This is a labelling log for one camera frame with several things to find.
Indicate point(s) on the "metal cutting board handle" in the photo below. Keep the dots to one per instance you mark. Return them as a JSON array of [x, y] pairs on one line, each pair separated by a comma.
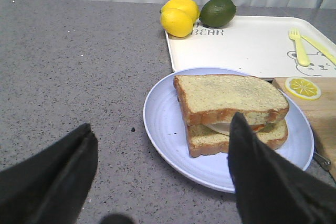
[[324, 162]]

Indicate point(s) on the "bread slice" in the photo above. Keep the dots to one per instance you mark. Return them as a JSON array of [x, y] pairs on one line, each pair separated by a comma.
[[215, 98], [204, 141]]

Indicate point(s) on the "yellow plastic knife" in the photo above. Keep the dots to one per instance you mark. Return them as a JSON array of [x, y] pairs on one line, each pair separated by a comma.
[[321, 48]]

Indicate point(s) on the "lemon slice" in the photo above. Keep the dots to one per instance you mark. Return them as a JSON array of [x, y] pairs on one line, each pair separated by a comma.
[[303, 88]]

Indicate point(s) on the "wooden cutting board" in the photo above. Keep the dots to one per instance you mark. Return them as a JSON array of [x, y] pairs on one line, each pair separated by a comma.
[[320, 113]]

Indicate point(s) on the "fried egg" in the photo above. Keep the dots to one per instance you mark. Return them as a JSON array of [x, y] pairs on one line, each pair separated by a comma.
[[224, 128]]

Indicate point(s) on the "white bear tray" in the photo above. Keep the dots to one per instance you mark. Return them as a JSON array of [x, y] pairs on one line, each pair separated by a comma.
[[257, 45]]

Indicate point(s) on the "front yellow lemon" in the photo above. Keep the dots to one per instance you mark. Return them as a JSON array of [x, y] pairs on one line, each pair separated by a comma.
[[176, 22]]

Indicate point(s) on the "rear yellow lemon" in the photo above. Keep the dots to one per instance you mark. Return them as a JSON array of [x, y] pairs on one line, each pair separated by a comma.
[[188, 6]]

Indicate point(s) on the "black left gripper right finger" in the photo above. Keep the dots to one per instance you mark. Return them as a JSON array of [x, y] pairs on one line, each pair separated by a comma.
[[270, 189]]

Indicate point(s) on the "yellow lemon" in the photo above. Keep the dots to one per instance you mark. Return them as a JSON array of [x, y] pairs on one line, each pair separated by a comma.
[[176, 22], [188, 6]]

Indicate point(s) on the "light blue plate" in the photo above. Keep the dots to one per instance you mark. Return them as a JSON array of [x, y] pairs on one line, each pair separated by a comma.
[[165, 127]]

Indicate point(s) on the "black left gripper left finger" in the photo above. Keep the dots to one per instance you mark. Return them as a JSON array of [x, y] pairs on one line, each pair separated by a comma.
[[51, 186]]

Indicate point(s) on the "yellow plastic fork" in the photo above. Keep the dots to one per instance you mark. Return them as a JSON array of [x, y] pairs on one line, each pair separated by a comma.
[[302, 57]]

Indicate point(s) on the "green lime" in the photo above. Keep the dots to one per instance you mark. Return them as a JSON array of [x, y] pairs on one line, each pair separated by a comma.
[[217, 13]]

